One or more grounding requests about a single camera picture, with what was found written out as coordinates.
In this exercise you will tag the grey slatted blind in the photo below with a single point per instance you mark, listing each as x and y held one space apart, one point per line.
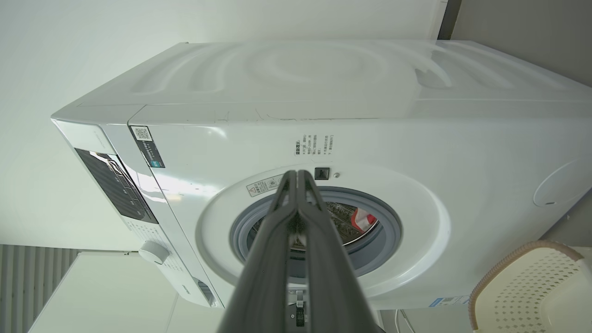
32 282

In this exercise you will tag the round white filter cover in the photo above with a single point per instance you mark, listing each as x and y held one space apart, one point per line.
566 185

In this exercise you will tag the white washing machine dial knob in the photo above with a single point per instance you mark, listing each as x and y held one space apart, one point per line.
154 252

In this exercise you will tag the grey rubber door gasket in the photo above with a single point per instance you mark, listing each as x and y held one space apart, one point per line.
384 240

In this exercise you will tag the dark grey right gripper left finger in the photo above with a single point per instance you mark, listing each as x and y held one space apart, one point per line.
266 259

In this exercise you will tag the black glossy control display panel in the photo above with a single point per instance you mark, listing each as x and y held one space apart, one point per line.
113 185

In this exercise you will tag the black QR code sticker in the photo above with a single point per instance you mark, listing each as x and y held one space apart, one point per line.
147 145

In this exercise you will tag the blue energy label sticker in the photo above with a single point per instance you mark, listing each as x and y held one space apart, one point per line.
447 301

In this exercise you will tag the red white cloth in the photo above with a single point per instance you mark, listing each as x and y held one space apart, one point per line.
363 219

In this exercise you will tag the cream perforated laundry basket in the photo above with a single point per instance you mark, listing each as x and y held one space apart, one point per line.
532 296

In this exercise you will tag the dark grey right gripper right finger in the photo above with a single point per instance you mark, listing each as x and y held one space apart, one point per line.
326 268

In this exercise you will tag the white front-load washing machine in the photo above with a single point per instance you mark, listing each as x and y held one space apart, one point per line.
416 138

